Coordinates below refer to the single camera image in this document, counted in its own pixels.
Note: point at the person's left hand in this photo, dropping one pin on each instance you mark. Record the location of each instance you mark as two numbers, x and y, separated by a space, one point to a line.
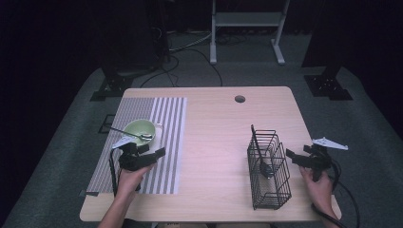
130 182

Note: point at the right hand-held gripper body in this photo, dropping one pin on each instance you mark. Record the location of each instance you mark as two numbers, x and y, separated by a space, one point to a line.
316 160

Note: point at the black stand base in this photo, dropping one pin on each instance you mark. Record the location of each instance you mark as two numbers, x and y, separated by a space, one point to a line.
111 87
328 85

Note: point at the white square plate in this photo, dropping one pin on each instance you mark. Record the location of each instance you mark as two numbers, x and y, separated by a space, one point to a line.
159 139

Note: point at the black floor socket frame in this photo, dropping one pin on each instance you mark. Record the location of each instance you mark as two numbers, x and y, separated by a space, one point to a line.
100 126

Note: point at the person's right hand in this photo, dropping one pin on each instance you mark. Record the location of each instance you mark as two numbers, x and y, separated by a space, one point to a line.
320 191

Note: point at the white metal stand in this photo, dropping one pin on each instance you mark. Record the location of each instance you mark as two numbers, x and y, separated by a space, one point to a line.
247 19

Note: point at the grey table grommet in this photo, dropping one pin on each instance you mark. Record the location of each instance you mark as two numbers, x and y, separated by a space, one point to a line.
239 98

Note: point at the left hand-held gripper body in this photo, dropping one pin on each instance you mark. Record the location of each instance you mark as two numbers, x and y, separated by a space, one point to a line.
134 160

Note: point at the grey striped placemat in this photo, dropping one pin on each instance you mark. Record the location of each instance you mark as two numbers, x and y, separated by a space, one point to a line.
142 107

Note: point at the green bowl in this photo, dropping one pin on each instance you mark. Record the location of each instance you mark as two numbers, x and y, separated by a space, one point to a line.
139 126

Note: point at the metal spoon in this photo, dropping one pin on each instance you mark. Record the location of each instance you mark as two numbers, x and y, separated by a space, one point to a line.
146 137

